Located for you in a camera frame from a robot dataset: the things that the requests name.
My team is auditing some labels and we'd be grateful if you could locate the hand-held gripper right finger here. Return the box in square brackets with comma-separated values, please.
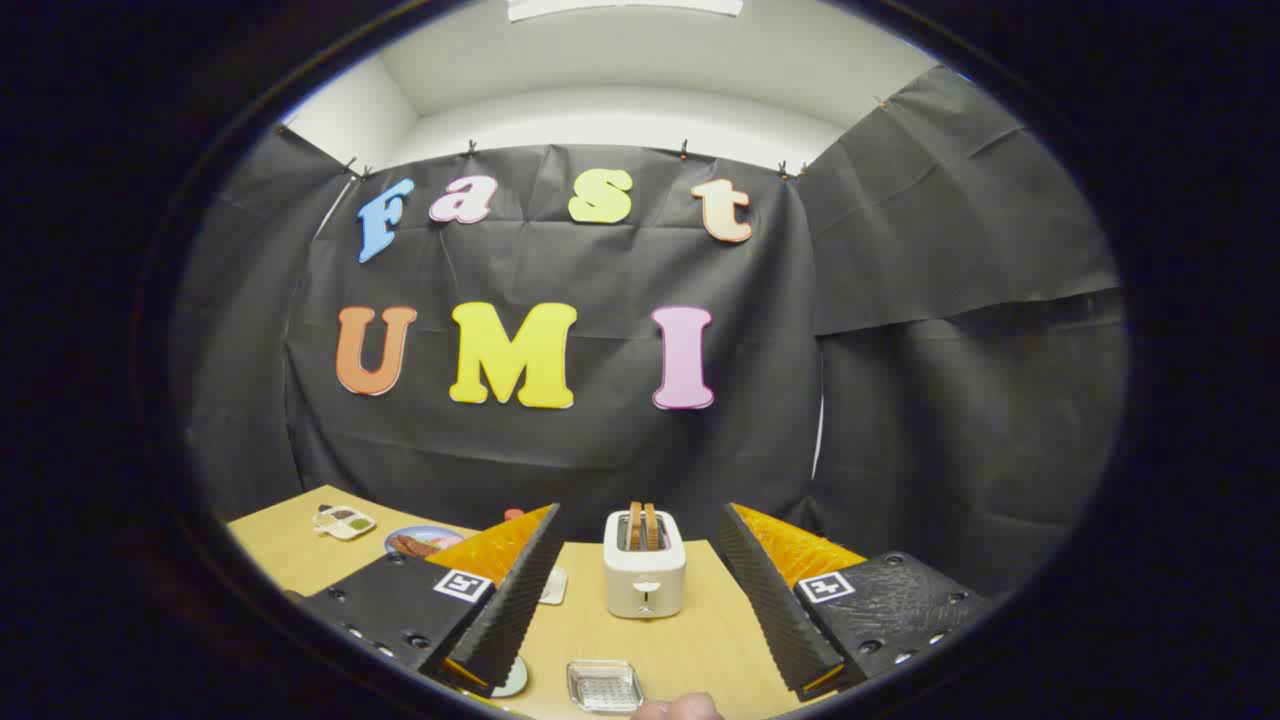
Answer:
[718, 503, 996, 701]

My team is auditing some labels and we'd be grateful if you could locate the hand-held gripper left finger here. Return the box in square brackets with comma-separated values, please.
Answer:
[285, 503, 563, 699]

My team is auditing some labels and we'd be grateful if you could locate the blue plate with food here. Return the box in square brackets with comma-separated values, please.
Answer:
[384, 526, 466, 559]

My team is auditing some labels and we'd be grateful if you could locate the white toaster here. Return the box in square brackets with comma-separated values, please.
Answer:
[603, 510, 688, 619]

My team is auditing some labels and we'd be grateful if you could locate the small metal mesh basket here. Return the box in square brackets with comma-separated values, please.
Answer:
[566, 660, 644, 714]

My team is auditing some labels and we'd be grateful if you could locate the white divided seasoning dish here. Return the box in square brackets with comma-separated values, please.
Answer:
[312, 505, 377, 541]

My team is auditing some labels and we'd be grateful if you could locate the ceiling light panel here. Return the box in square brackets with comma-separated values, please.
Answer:
[507, 0, 744, 21]

